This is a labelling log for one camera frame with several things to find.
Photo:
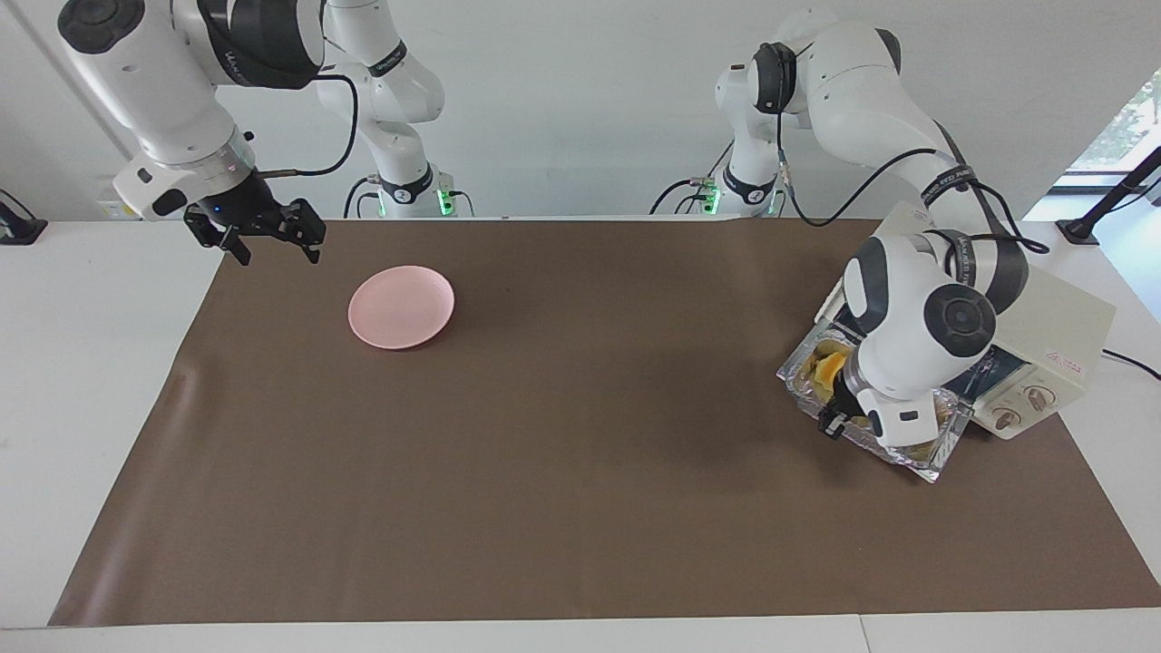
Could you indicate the brown table mat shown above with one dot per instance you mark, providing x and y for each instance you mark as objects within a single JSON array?
[{"x": 580, "y": 472}]

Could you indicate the white power strip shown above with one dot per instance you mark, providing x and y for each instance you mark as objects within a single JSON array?
[{"x": 113, "y": 211}]

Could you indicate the window with greenery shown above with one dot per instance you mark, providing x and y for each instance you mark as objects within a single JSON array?
[{"x": 1129, "y": 127}]

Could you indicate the silver foil baking tray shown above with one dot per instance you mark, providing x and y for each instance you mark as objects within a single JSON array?
[{"x": 803, "y": 385}]

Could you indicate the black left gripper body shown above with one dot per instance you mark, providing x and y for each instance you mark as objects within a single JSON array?
[{"x": 854, "y": 390}]

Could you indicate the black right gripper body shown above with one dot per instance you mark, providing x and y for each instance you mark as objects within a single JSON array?
[{"x": 240, "y": 209}]

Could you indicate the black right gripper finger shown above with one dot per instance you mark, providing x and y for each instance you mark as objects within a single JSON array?
[
  {"x": 310, "y": 227},
  {"x": 238, "y": 245}
]

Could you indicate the black camera stand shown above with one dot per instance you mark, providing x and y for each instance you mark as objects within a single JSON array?
[
  {"x": 18, "y": 229},
  {"x": 1078, "y": 229}
]

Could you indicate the beige oven knob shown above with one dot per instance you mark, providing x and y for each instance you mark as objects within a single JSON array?
[
  {"x": 1040, "y": 397},
  {"x": 1006, "y": 419}
]

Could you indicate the yellow ridged bread loaf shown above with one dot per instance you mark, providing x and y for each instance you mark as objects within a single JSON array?
[{"x": 827, "y": 367}]

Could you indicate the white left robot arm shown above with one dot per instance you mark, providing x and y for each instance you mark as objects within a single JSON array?
[{"x": 907, "y": 299}]

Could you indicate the pink round plate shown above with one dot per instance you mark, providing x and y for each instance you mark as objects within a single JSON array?
[{"x": 399, "y": 308}]

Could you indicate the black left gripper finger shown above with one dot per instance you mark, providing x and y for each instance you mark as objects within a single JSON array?
[{"x": 834, "y": 423}]

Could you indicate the cream toaster oven body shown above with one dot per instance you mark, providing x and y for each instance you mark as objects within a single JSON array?
[{"x": 1061, "y": 317}]

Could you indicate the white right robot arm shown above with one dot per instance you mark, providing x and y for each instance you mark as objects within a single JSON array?
[{"x": 163, "y": 82}]

